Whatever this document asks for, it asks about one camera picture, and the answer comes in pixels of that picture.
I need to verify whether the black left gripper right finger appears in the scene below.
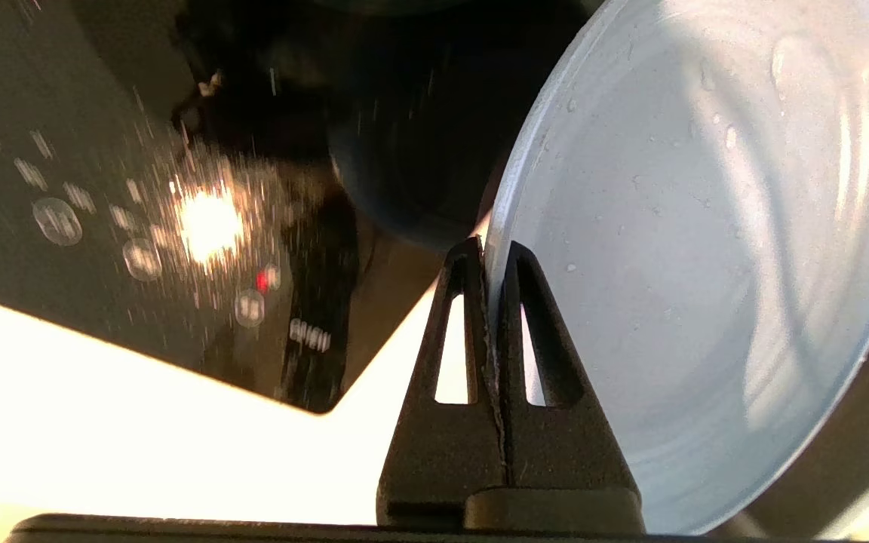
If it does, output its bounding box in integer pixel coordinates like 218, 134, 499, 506
496, 241, 645, 532

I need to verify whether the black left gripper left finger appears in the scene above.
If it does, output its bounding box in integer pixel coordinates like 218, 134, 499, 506
376, 235, 509, 527

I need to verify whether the light blue plate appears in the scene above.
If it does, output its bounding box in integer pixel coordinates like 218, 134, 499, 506
482, 0, 869, 536

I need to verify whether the black induction cooktop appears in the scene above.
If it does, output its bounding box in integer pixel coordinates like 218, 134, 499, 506
0, 0, 601, 416

